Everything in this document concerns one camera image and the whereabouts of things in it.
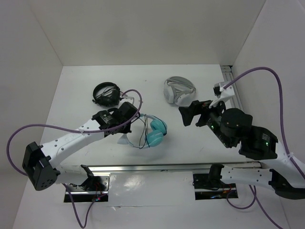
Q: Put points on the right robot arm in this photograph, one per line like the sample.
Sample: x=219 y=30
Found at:
x=280 y=173

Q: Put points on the white grey headphones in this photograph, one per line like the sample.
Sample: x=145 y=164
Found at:
x=178 y=90

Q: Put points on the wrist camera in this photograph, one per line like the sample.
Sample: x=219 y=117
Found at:
x=224 y=91
x=132 y=97

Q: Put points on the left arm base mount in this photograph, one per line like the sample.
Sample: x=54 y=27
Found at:
x=86 y=185

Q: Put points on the teal cat-ear headphones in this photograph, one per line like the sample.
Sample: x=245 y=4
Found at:
x=154 y=131

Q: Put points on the black headphones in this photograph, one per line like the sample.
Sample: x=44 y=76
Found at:
x=106 y=94

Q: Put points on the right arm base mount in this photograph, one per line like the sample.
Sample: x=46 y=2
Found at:
x=206 y=188

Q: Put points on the aluminium rail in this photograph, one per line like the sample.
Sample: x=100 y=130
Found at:
x=228 y=76
x=149 y=168

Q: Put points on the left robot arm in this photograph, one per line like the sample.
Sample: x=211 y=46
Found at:
x=42 y=163

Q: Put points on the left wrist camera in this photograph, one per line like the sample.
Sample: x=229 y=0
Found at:
x=132 y=97

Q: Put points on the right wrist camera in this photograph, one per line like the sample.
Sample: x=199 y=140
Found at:
x=224 y=91

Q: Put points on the aluminium front rail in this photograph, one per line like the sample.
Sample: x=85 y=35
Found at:
x=149 y=168

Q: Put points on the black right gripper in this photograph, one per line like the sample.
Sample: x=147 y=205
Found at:
x=200 y=107

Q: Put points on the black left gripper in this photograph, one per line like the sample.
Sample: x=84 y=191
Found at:
x=126 y=129

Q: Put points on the aluminium right rail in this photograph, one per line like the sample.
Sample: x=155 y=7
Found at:
x=228 y=76

